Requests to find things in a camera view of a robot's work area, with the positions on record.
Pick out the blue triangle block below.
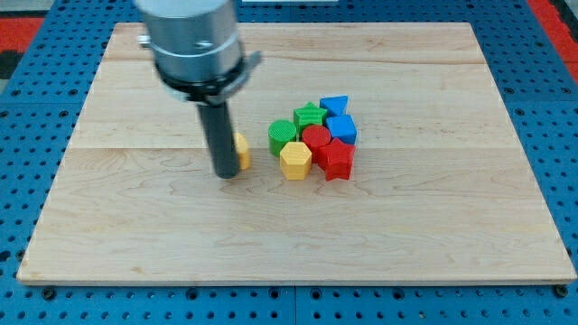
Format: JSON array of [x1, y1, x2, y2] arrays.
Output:
[[320, 95, 349, 117]]

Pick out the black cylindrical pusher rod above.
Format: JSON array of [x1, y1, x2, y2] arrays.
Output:
[[197, 102, 240, 179]]

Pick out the green star block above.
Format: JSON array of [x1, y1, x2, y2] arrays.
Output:
[[294, 102, 328, 135]]

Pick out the yellow hexagon block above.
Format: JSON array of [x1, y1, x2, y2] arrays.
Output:
[[280, 142, 312, 181]]

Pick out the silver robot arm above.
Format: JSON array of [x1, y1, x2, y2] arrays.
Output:
[[135, 0, 262, 106]]

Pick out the green cylinder block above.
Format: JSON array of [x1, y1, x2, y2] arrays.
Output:
[[267, 119, 297, 157]]

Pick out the light wooden board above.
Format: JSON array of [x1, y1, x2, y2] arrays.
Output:
[[17, 23, 576, 286]]

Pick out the yellow heart block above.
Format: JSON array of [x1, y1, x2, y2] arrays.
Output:
[[234, 133, 251, 171]]

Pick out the blue cube block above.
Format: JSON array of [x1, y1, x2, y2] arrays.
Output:
[[326, 115, 358, 144]]

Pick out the red cylinder block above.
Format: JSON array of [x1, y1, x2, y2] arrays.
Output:
[[301, 125, 331, 163]]

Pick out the red star block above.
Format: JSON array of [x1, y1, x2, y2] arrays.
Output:
[[318, 138, 356, 181]]

